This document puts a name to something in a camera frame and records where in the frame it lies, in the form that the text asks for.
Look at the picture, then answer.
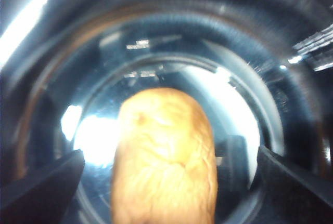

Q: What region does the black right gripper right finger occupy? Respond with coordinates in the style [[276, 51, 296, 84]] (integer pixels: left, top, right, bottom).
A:
[[250, 146, 333, 224]]

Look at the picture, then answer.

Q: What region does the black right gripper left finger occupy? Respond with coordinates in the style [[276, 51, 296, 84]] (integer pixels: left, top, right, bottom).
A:
[[0, 149, 85, 224]]

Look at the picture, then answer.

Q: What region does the brown potato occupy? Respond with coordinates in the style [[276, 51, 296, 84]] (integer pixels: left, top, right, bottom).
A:
[[111, 87, 218, 224]]

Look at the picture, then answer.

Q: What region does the green electric steamer pot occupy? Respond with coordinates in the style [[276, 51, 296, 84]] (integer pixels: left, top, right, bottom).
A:
[[0, 0, 333, 224]]

